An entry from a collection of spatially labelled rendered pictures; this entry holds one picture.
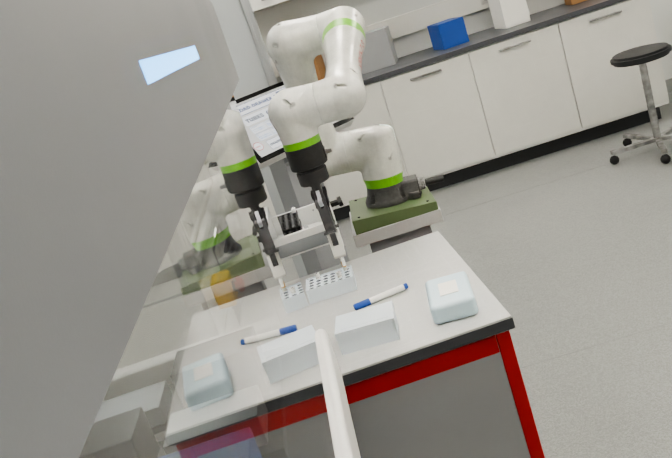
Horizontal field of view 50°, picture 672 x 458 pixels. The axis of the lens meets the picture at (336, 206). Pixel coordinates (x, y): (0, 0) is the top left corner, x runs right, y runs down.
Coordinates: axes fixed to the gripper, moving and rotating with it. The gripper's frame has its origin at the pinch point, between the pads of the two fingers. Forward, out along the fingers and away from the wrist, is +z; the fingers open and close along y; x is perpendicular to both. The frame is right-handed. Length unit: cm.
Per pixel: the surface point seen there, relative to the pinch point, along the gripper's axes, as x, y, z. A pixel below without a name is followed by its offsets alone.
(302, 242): 9.7, 15.7, 2.0
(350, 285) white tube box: -0.2, -3.3, 10.6
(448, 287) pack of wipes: -21.6, -28.9, 7.7
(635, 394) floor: -73, 31, 88
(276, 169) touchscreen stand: 22, 124, 1
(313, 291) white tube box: 9.0, -3.4, 9.1
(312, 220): 7.3, 40.2, 3.7
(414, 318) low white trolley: -12.7, -29.0, 12.2
